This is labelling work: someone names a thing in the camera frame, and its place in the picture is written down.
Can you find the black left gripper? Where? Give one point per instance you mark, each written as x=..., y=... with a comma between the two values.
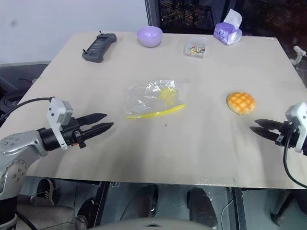
x=73, y=134

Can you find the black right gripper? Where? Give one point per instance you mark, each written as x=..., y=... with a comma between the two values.
x=285, y=135

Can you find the round golden melon bread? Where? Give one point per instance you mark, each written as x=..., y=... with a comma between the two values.
x=241, y=103

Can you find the clear yellow zip plastic bag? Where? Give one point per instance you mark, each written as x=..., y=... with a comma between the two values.
x=144, y=95

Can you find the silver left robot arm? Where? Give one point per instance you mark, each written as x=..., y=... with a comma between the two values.
x=14, y=143

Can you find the dark grey handheld controller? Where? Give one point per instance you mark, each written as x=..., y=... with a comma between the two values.
x=98, y=46

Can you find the black table leg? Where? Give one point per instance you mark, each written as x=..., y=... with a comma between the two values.
x=100, y=203
x=240, y=208

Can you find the black white sneaker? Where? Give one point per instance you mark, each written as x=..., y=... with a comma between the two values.
x=45, y=189

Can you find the small white device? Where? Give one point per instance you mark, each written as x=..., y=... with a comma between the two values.
x=299, y=54

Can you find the dark rounded shape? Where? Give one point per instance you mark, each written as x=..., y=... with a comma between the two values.
x=201, y=206

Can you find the purple plastic bowl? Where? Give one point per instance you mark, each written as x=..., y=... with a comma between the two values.
x=149, y=37

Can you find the purple tissue pack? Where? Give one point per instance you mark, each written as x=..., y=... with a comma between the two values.
x=226, y=33

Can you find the clear box of coloured pins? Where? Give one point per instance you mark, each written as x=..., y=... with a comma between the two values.
x=196, y=48

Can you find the grey rounded robot body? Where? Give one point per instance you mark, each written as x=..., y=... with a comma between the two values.
x=144, y=224

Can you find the dark metal rack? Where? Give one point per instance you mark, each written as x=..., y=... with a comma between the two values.
x=187, y=14

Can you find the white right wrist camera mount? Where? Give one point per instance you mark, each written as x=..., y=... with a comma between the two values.
x=297, y=112

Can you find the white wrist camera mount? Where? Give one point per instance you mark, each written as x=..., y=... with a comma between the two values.
x=57, y=112
x=297, y=112

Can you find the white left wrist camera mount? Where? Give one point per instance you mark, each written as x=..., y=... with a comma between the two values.
x=57, y=112

